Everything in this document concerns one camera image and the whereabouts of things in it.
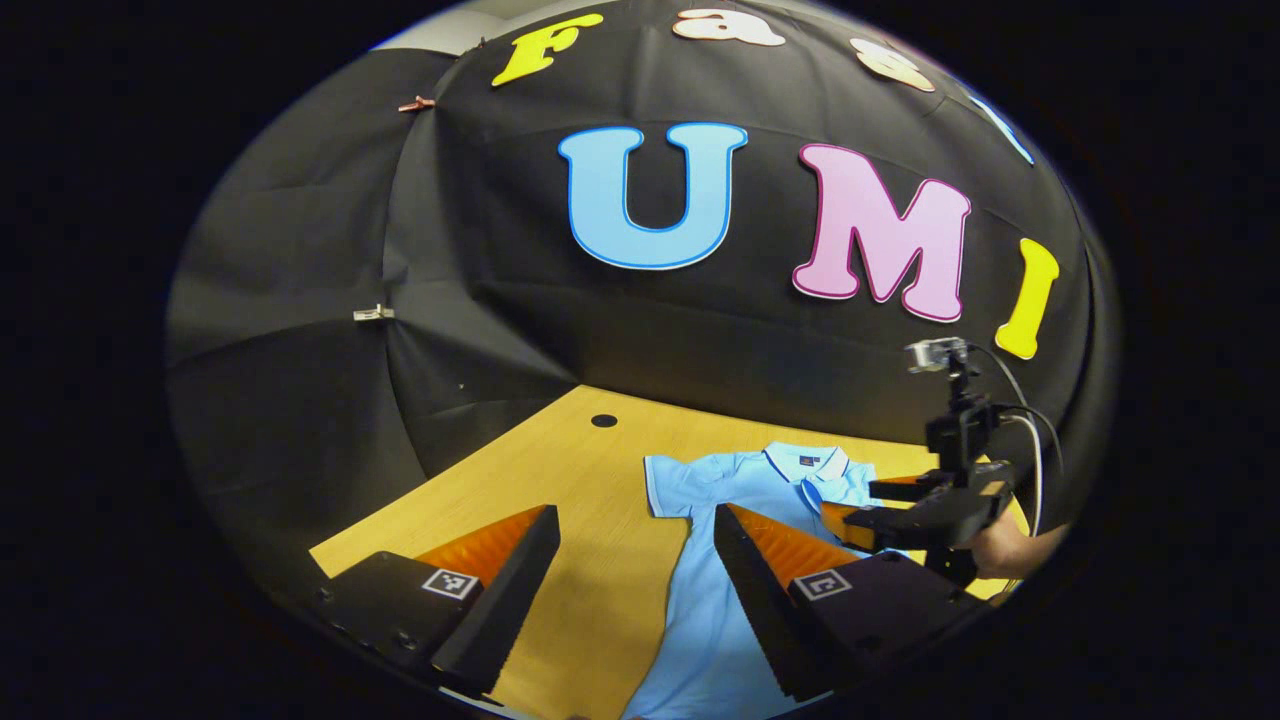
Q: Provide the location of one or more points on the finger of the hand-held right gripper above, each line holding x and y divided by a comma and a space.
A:
930, 522
915, 487

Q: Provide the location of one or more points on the white clip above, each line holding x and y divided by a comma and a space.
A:
372, 313

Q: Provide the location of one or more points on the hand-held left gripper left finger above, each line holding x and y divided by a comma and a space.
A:
500, 610

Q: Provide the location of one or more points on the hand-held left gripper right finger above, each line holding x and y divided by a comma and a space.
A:
755, 610

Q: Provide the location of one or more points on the red clip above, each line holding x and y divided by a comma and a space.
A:
417, 104

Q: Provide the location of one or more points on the light blue T-shirt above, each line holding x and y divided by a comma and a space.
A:
700, 600

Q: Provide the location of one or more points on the black backdrop cloth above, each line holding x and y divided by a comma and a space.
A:
500, 300

